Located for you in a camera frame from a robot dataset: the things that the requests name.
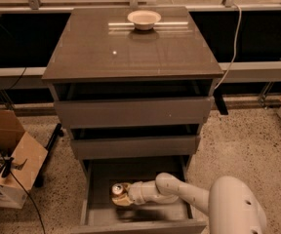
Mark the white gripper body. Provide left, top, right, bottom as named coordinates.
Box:
left=128, top=182, right=144, bottom=205

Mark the orange soda can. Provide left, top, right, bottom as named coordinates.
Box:
left=111, top=183, right=126, bottom=199

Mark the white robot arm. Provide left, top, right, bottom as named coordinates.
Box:
left=111, top=173, right=267, bottom=234

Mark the bottom grey drawer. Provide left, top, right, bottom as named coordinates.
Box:
left=71, top=156, right=206, bottom=234

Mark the grey drawer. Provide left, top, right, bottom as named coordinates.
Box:
left=71, top=124, right=200, bottom=159
left=71, top=156, right=206, bottom=234
left=53, top=81, right=215, bottom=129

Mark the middle grey drawer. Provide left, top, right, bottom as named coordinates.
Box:
left=71, top=124, right=200, bottom=159

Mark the top grey drawer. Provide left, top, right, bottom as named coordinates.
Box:
left=53, top=81, right=215, bottom=129

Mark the grey drawer cabinet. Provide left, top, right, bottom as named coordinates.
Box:
left=41, top=6, right=224, bottom=168

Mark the black stand leg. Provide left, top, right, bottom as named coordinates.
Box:
left=34, top=123, right=63, bottom=187

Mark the open cardboard box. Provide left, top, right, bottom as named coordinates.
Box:
left=0, top=110, right=47, bottom=209

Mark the white paper bowl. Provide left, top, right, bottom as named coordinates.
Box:
left=128, top=10, right=161, bottom=31

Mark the white cable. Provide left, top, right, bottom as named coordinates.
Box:
left=214, top=3, right=243, bottom=92

